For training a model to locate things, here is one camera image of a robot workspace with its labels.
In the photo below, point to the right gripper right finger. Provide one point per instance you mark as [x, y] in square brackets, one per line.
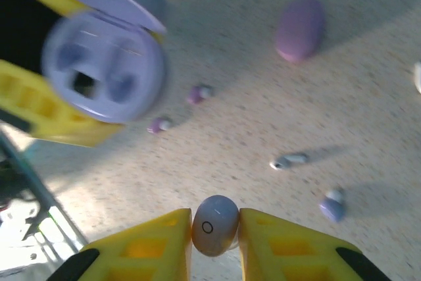
[289, 251]

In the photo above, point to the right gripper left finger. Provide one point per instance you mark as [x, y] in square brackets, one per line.
[148, 248]

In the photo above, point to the lavender earbud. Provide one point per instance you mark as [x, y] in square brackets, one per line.
[215, 228]
[332, 208]

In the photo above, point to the white stem earbud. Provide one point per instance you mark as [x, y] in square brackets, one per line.
[289, 160]

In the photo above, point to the lavender earbud case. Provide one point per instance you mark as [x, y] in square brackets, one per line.
[144, 73]

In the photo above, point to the purple earbud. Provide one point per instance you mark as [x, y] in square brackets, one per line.
[158, 125]
[197, 94]

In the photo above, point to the purple earbud case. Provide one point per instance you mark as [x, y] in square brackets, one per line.
[299, 29]

